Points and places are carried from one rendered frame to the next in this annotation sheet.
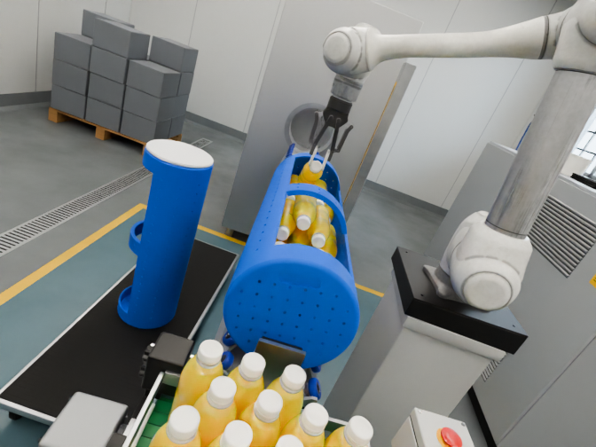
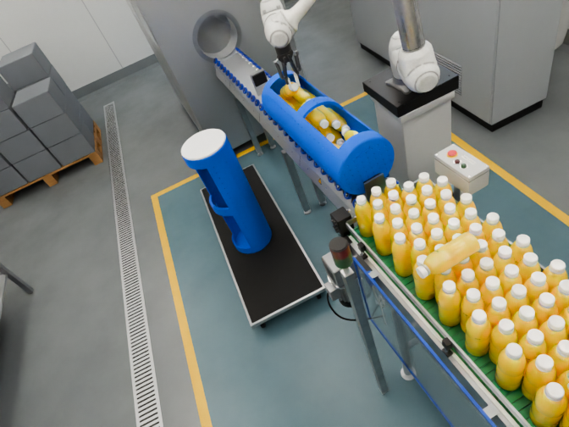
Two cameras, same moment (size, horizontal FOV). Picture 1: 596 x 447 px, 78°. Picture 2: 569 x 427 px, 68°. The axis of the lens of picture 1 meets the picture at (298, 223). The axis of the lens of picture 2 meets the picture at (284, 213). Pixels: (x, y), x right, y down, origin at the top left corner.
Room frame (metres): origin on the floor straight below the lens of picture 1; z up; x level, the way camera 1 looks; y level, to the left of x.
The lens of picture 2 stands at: (-0.71, 0.44, 2.32)
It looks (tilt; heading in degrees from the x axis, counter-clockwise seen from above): 44 degrees down; 356
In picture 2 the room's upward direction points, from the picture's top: 23 degrees counter-clockwise
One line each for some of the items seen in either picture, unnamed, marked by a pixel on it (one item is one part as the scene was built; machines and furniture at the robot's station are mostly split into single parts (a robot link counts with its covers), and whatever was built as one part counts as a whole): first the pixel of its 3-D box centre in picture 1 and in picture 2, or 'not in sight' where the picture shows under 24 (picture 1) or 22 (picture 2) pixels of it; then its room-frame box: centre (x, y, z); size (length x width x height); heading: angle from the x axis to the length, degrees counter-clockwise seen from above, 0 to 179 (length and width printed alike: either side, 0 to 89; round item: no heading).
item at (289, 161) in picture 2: not in sight; (297, 183); (1.62, 0.11, 0.31); 0.06 x 0.06 x 0.63; 6
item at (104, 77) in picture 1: (126, 83); (19, 126); (4.15, 2.42, 0.59); 1.20 x 0.80 x 1.19; 91
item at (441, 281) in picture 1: (456, 278); (406, 74); (1.12, -0.56, 1.10); 0.22 x 0.18 x 0.06; 7
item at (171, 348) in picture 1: (169, 366); (343, 221); (0.52, 0.13, 0.95); 0.10 x 0.07 x 0.10; 96
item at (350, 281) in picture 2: not in sight; (368, 342); (0.16, 0.26, 0.55); 0.04 x 0.04 x 1.10; 6
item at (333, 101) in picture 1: (336, 113); (284, 52); (1.21, 0.01, 1.44); 0.08 x 0.07 x 0.09; 96
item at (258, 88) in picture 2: not in sight; (261, 82); (1.91, 0.07, 1.00); 0.10 x 0.04 x 0.15; 96
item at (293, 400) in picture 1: (275, 416); (393, 200); (0.46, -0.09, 1.00); 0.07 x 0.07 x 0.19
